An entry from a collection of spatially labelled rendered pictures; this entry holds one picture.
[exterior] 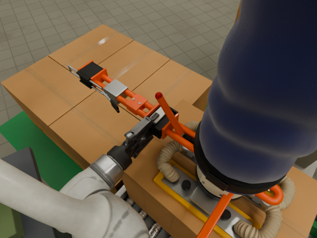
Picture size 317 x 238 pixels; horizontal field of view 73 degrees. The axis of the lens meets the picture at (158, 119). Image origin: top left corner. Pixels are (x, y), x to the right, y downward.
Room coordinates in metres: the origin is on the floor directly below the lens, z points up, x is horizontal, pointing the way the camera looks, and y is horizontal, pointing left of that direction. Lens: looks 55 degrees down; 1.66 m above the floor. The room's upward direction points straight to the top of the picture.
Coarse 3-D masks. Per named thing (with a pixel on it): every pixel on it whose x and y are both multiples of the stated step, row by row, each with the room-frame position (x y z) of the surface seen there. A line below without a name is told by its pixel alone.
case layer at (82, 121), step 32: (96, 32) 1.75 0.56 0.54; (64, 64) 1.32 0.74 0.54; (128, 64) 1.32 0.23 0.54; (160, 64) 1.32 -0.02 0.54; (32, 96) 0.99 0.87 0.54; (64, 96) 0.99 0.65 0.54; (96, 96) 0.99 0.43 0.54; (128, 96) 0.99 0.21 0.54; (192, 96) 0.99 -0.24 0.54; (64, 128) 0.72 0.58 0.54; (96, 128) 0.72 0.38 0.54; (128, 128) 0.72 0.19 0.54
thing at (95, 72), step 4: (92, 60) 0.69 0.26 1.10; (88, 64) 0.66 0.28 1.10; (92, 64) 0.66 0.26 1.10; (96, 64) 0.66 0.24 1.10; (80, 68) 0.64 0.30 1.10; (84, 68) 0.64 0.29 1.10; (88, 68) 0.64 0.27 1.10; (92, 68) 0.64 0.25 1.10; (96, 68) 0.64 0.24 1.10; (100, 68) 0.64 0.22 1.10; (104, 68) 0.64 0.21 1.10; (84, 72) 0.62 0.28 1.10; (88, 72) 0.62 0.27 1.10; (92, 72) 0.62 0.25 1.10; (96, 72) 0.62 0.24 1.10; (100, 72) 0.62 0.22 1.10; (104, 72) 0.63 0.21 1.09; (88, 76) 0.60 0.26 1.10; (92, 76) 0.60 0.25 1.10; (96, 76) 0.60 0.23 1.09; (100, 76) 0.61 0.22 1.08; (92, 80) 0.58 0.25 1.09; (100, 80) 0.61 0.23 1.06; (92, 84) 0.59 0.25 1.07
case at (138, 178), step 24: (192, 120) 0.50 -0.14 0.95; (144, 168) 0.30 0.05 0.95; (192, 168) 0.30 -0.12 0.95; (144, 192) 0.22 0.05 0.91; (312, 192) 0.21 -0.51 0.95; (168, 216) 0.15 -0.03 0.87; (192, 216) 0.14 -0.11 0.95; (264, 216) 0.14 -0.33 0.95; (288, 216) 0.14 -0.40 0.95; (312, 216) 0.14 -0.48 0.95
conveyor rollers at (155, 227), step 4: (128, 196) 0.31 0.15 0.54; (128, 200) 0.29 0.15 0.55; (132, 200) 0.29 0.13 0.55; (132, 204) 0.27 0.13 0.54; (140, 212) 0.23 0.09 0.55; (144, 212) 0.23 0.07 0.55; (144, 216) 0.22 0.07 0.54; (144, 220) 0.20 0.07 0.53; (152, 224) 0.18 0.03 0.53; (156, 224) 0.18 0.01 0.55; (152, 228) 0.17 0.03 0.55; (156, 228) 0.17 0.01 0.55; (160, 228) 0.17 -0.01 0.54; (152, 232) 0.15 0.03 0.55; (156, 232) 0.15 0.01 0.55; (152, 236) 0.13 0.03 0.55; (156, 236) 0.13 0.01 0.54; (168, 236) 0.13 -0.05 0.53
